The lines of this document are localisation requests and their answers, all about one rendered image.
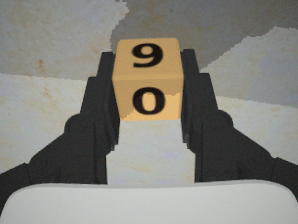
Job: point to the tan wooden number cube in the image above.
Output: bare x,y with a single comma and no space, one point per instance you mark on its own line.
148,79

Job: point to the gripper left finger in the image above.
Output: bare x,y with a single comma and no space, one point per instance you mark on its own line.
73,154

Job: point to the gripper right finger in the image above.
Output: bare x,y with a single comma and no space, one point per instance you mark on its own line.
219,148

